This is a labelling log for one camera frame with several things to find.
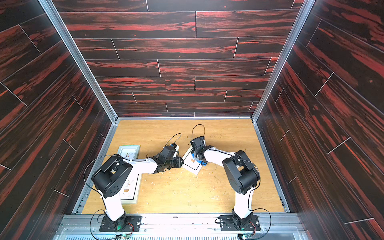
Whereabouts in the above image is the blue microfiber cloth black trim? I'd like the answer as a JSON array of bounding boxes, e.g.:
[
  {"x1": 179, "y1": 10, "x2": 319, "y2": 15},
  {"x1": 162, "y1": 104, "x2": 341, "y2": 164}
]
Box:
[{"x1": 197, "y1": 159, "x2": 208, "y2": 166}]

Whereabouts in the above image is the white picture frame deer print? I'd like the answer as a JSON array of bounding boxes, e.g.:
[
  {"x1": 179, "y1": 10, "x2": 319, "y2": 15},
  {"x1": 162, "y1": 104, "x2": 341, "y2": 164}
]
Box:
[{"x1": 182, "y1": 146, "x2": 203, "y2": 176}]

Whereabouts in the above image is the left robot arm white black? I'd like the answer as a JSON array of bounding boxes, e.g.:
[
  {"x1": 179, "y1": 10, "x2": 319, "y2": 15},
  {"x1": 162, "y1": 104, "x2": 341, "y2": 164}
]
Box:
[{"x1": 92, "y1": 144, "x2": 184, "y2": 230}]

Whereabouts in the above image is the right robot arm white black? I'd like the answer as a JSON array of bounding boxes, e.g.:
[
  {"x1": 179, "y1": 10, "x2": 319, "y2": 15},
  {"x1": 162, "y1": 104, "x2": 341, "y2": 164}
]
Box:
[{"x1": 190, "y1": 136, "x2": 261, "y2": 230}]

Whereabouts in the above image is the grey-green picture frame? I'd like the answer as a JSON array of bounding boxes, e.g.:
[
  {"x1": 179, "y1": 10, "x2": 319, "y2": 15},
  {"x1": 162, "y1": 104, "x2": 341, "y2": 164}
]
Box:
[{"x1": 118, "y1": 145, "x2": 140, "y2": 160}]

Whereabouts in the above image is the white picture frame near left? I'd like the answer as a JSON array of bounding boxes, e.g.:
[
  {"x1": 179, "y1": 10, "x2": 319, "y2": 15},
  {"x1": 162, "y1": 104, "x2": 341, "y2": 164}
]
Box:
[{"x1": 119, "y1": 174, "x2": 142, "y2": 205}]

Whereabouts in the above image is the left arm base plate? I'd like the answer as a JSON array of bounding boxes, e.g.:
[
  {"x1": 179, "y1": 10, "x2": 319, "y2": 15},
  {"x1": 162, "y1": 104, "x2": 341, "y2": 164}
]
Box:
[{"x1": 99, "y1": 215, "x2": 142, "y2": 233}]

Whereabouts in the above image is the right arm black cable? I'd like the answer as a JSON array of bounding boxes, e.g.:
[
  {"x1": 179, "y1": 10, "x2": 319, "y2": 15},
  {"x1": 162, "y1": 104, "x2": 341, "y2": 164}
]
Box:
[{"x1": 190, "y1": 123, "x2": 272, "y2": 240}]

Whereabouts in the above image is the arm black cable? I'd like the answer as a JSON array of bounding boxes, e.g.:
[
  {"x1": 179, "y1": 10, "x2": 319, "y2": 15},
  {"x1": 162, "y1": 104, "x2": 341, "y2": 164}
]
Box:
[
  {"x1": 83, "y1": 133, "x2": 183, "y2": 240},
  {"x1": 190, "y1": 123, "x2": 272, "y2": 240}
]

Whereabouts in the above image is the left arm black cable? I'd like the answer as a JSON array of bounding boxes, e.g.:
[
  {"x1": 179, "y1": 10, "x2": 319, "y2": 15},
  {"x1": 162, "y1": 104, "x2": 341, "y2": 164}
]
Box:
[{"x1": 83, "y1": 133, "x2": 183, "y2": 240}]

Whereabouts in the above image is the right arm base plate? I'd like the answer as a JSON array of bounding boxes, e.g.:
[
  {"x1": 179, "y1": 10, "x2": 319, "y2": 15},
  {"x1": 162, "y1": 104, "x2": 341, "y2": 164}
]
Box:
[{"x1": 217, "y1": 214, "x2": 261, "y2": 232}]

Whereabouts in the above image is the aluminium front rail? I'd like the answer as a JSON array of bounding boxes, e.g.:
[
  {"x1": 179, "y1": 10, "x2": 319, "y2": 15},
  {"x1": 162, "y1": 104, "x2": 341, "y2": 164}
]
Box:
[{"x1": 53, "y1": 213, "x2": 311, "y2": 240}]

